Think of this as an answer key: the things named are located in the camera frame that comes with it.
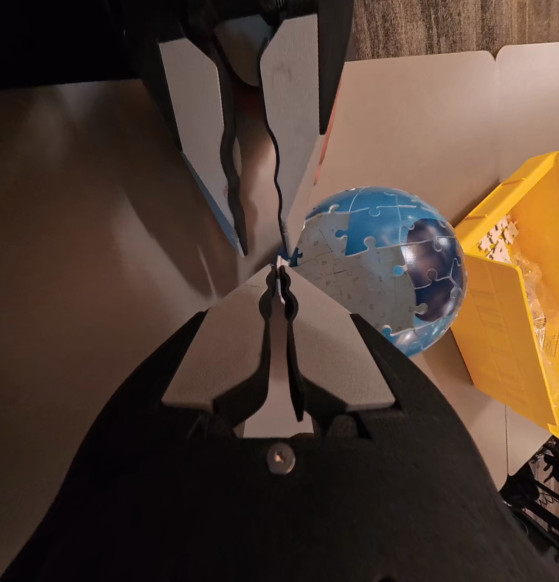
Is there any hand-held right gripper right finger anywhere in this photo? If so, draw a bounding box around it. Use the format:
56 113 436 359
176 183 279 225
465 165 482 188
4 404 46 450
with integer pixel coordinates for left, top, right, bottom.
278 266 397 429

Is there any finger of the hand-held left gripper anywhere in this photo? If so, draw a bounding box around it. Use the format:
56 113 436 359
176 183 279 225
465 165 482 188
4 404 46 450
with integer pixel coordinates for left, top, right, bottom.
158 38 250 257
258 13 326 256

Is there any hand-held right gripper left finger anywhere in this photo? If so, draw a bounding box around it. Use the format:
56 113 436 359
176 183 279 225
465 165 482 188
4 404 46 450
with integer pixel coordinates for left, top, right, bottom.
161 264 280 430

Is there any blue puzzle ball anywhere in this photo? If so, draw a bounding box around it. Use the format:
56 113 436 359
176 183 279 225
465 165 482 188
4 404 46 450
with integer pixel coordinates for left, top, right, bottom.
291 186 468 358

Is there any small puzzle piece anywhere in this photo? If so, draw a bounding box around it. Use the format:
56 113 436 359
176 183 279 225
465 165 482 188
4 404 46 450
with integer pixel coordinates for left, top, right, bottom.
277 248 304 305

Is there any yellow plastic bin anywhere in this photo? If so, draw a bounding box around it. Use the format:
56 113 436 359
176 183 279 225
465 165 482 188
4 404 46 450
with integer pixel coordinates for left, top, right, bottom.
451 150 559 441

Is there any pile of white puzzle pieces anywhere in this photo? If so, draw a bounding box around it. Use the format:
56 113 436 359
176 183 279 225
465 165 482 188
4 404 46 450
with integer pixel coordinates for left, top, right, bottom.
477 215 522 264

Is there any pale cardboard sheet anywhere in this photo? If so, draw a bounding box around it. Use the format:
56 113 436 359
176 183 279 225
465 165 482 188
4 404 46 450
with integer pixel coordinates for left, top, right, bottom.
307 43 559 478

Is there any clear plastic bag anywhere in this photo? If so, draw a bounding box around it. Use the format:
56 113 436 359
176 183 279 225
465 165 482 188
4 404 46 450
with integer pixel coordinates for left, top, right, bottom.
511 246 559 410

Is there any black metal stand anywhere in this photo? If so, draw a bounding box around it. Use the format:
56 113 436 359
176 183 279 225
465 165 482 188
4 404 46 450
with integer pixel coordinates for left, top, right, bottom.
500 436 559 582

